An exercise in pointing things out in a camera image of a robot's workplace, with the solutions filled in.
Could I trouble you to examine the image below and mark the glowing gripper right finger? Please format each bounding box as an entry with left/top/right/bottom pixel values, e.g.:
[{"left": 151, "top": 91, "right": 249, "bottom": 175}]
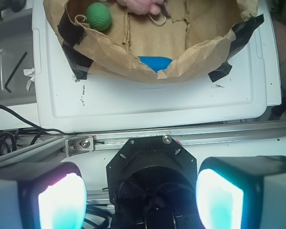
[{"left": 196, "top": 156, "right": 286, "bottom": 229}]

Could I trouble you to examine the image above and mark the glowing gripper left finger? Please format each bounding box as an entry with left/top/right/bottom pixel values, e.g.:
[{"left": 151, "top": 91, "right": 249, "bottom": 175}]
[{"left": 0, "top": 162, "right": 87, "bottom": 229}]

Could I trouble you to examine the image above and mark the green textured ball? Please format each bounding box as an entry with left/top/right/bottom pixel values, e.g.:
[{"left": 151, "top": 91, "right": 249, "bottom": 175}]
[{"left": 86, "top": 2, "right": 112, "bottom": 31}]

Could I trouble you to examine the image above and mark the white plastic bin lid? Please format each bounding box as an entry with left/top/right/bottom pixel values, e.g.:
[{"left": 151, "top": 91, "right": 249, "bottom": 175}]
[{"left": 32, "top": 0, "right": 281, "bottom": 133}]

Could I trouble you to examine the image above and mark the crumpled white paper scrap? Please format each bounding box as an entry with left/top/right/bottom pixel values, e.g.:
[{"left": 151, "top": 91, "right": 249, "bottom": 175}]
[{"left": 23, "top": 67, "right": 35, "bottom": 92}]

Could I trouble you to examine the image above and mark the blue plastic object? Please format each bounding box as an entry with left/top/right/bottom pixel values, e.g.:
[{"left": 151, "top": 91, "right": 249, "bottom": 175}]
[{"left": 139, "top": 56, "right": 172, "bottom": 73}]

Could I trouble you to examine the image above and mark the grey plastic tray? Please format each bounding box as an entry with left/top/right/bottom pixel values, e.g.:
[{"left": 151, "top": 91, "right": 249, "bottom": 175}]
[{"left": 0, "top": 9, "right": 36, "bottom": 106}]

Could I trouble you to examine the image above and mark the brown paper bag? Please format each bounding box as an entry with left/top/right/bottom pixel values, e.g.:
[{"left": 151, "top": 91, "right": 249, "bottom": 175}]
[{"left": 43, "top": 0, "right": 264, "bottom": 83}]

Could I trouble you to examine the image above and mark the pink plush bunny toy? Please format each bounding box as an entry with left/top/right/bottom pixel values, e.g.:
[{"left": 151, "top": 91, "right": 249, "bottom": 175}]
[{"left": 117, "top": 0, "right": 164, "bottom": 15}]

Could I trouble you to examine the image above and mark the aluminium extrusion rail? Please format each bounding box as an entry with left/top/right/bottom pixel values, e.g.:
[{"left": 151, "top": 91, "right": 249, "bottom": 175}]
[{"left": 0, "top": 120, "right": 286, "bottom": 163}]

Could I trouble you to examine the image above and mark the metal corner bracket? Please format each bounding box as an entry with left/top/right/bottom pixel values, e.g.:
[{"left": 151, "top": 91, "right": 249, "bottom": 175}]
[{"left": 65, "top": 135, "right": 95, "bottom": 157}]

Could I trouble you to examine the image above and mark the black cable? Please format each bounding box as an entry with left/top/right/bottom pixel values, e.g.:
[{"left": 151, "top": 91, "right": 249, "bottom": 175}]
[{"left": 0, "top": 101, "right": 67, "bottom": 160}]

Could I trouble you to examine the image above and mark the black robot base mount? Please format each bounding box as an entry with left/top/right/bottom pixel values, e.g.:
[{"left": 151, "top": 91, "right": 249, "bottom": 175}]
[{"left": 106, "top": 141, "right": 200, "bottom": 229}]

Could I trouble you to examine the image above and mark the white string loop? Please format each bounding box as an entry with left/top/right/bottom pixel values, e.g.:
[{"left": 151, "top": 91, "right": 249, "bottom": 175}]
[{"left": 147, "top": 12, "right": 167, "bottom": 26}]

